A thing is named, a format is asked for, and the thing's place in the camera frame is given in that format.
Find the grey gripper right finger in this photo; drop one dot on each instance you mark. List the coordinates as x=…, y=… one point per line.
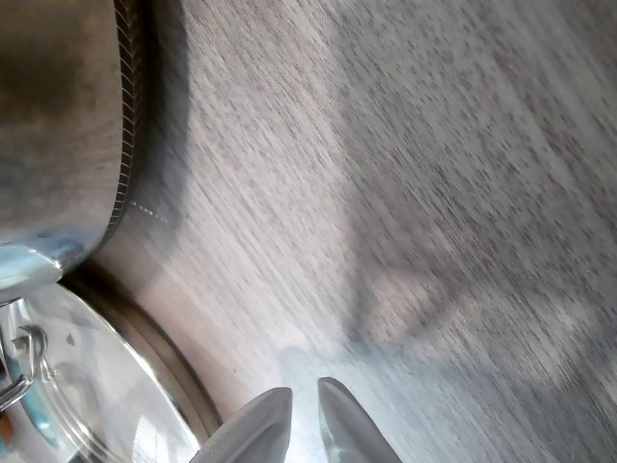
x=347, y=434

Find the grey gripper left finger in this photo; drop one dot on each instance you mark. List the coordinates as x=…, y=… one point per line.
x=260, y=429

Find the steel pot with black interior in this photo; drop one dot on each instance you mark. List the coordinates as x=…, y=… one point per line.
x=58, y=120

